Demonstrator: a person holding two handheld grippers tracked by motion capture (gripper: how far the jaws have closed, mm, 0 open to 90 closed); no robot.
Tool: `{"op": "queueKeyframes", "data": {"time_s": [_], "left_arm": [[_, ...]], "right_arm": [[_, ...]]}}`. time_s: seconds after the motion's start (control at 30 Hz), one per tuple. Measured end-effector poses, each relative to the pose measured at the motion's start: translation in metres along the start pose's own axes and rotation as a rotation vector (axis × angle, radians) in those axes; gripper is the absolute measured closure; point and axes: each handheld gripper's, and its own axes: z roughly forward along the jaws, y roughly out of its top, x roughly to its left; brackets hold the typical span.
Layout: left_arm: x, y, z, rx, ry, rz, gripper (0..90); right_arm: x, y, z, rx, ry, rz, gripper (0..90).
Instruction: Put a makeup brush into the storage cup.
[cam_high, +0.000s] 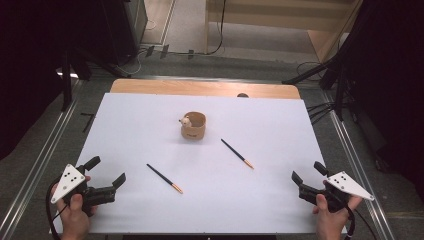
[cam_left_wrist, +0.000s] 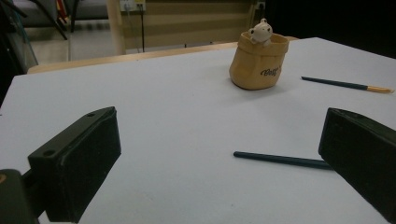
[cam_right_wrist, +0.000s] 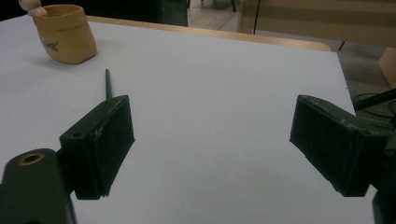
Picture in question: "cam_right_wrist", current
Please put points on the light wooden furniture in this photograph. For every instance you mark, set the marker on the light wooden furniture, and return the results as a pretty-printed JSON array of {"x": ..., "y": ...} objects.
[{"x": 327, "y": 21}]

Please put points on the white table sheet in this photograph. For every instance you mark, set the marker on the white table sheet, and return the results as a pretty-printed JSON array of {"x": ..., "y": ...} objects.
[{"x": 211, "y": 109}]

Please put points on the small white figurine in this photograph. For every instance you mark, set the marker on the small white figurine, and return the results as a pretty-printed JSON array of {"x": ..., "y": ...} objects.
[{"x": 32, "y": 7}]

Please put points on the black tripod stand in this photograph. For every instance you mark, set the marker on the black tripod stand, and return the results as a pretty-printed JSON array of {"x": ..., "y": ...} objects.
[{"x": 376, "y": 99}]

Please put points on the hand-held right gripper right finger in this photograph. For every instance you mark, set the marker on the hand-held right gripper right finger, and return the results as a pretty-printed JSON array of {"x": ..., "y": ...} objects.
[{"x": 330, "y": 146}]

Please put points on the tan pen holder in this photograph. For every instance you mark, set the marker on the tan pen holder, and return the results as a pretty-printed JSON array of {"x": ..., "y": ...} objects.
[{"x": 67, "y": 40}]

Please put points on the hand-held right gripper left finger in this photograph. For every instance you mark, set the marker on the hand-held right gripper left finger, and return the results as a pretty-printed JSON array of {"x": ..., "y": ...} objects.
[{"x": 102, "y": 146}]

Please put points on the dark pencil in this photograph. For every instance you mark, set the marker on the dark pencil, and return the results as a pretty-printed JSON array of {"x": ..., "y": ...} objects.
[{"x": 108, "y": 84}]

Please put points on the dark cabinet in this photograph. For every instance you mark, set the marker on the dark cabinet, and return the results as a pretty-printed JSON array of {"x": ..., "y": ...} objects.
[{"x": 124, "y": 9}]

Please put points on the wooden table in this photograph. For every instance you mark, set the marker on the wooden table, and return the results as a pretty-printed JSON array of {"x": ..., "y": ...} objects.
[{"x": 218, "y": 32}]

